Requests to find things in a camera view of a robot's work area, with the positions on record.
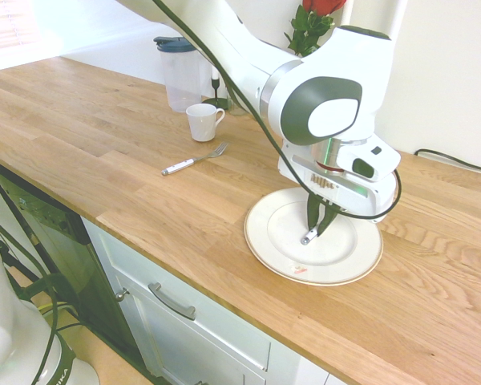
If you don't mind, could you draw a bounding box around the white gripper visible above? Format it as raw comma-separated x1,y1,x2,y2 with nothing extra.
277,139,398,238

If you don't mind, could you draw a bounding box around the white-handled metal spoon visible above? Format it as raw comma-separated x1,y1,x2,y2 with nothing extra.
300,227,320,246

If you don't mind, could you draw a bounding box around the white plate with gold rim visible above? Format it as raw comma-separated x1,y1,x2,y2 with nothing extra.
243,186,385,287

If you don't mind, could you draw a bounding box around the clear glass vase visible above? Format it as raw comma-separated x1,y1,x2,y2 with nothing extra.
227,79,250,118

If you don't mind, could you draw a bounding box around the white ceramic mug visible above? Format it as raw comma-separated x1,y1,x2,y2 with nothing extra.
185,103,226,143

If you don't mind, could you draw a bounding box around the white cabinet drawer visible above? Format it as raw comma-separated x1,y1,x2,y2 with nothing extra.
81,218,273,373

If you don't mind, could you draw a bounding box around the black candle holder with candle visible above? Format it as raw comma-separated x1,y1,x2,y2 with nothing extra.
203,66,229,110

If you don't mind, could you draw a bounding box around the red rose with green leaves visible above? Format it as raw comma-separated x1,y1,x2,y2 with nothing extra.
284,0,348,57

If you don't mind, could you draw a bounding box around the clear pitcher with blue lid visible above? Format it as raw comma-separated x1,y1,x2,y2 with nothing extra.
152,35,204,114

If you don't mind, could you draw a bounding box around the dark dishwasher front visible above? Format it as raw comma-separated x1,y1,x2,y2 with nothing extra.
0,155,146,372

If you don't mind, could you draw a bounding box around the window blind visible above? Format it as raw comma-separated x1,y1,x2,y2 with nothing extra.
0,0,42,54

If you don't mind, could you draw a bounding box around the black cable on countertop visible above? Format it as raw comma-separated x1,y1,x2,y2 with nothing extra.
414,148,481,201

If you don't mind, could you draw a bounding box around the white-handled metal fork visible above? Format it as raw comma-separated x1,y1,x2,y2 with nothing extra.
161,142,229,176

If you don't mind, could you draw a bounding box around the silver drawer handle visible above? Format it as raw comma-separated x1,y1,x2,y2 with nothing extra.
148,282,197,321

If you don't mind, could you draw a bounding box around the black cable bundle near robot base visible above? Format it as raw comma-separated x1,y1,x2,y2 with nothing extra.
0,154,83,385

